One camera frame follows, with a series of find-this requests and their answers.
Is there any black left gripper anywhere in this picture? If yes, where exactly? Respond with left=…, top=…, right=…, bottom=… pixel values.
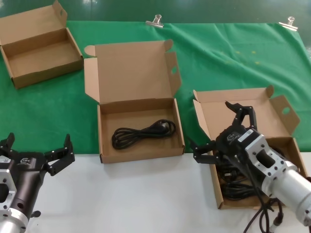
left=0, top=132, right=75, bottom=218

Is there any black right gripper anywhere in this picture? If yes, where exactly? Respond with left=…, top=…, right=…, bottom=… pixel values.
left=186, top=100, right=258, bottom=166

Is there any black power cable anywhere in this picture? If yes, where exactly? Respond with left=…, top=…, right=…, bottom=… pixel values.
left=215, top=145, right=286, bottom=202
left=111, top=119, right=177, bottom=150

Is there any cardboard mailer box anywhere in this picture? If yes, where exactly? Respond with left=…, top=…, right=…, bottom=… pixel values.
left=192, top=84, right=309, bottom=211
left=84, top=38, right=186, bottom=165

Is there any small shallow cardboard box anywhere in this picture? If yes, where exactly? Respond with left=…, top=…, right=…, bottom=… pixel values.
left=0, top=0, right=85, bottom=90

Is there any green table cloth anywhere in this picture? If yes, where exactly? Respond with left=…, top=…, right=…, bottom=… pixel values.
left=0, top=19, right=311, bottom=156

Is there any metal binder clip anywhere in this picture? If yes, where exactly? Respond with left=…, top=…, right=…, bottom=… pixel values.
left=145, top=14, right=164, bottom=29
left=278, top=16, right=298, bottom=31

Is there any silver left wrist bracket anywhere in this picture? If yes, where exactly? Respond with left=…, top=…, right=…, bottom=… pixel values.
left=0, top=155, right=18, bottom=212

